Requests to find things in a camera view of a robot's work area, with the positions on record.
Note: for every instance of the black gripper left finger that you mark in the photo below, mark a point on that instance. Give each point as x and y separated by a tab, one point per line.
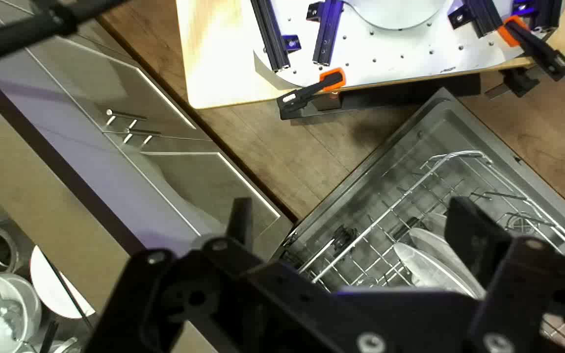
220	288

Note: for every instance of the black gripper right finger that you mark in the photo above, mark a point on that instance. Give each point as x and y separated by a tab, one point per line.
522	280

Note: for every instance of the white dinner plate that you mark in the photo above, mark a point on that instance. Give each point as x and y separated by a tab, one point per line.
432	264

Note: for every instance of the white plate on counter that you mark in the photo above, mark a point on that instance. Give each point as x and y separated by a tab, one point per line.
55	292

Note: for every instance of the grey lower kitchen cabinets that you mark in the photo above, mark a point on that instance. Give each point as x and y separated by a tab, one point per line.
132	144

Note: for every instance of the orange black clamp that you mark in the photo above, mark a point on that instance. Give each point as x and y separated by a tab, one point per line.
293	103
544	56

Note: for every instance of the orange black clamp right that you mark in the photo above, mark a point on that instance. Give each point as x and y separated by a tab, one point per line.
544	56

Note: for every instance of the white wire dishwasher rack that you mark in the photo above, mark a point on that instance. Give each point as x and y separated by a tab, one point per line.
347	246

